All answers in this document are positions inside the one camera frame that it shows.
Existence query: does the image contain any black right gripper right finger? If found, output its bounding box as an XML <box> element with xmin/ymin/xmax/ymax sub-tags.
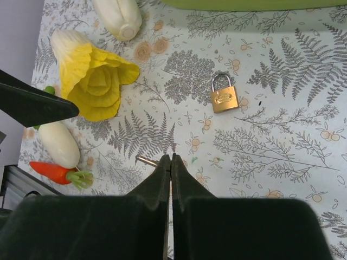
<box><xmin>171</xmin><ymin>155</ymin><xmax>332</xmax><ymax>259</ymax></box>

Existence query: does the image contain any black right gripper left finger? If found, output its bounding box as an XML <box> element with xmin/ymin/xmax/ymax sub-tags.
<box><xmin>1</xmin><ymin>155</ymin><xmax>171</xmax><ymax>259</ymax></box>

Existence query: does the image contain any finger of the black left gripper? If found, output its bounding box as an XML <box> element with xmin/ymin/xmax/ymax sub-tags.
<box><xmin>1</xmin><ymin>71</ymin><xmax>79</xmax><ymax>127</ymax></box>

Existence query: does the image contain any brass padlock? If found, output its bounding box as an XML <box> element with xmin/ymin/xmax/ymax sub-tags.
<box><xmin>210</xmin><ymin>73</ymin><xmax>239</xmax><ymax>113</ymax></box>

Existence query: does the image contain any white radish with leaves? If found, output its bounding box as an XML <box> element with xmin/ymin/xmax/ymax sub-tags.
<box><xmin>33</xmin><ymin>86</ymin><xmax>81</xmax><ymax>170</ymax></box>

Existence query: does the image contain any yellow white baby cabbage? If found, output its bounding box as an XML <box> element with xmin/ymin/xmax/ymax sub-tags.
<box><xmin>50</xmin><ymin>30</ymin><xmax>140</xmax><ymax>122</ymax></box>

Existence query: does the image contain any orange carrot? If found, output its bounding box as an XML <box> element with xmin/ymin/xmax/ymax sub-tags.
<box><xmin>29</xmin><ymin>161</ymin><xmax>93</xmax><ymax>190</ymax></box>

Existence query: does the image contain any long green napa cabbage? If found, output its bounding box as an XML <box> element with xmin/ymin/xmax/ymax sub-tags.
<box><xmin>92</xmin><ymin>0</ymin><xmax>142</xmax><ymax>41</ymax></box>

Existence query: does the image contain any green plastic basket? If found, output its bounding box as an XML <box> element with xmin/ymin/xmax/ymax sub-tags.
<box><xmin>163</xmin><ymin>0</ymin><xmax>346</xmax><ymax>11</ymax></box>

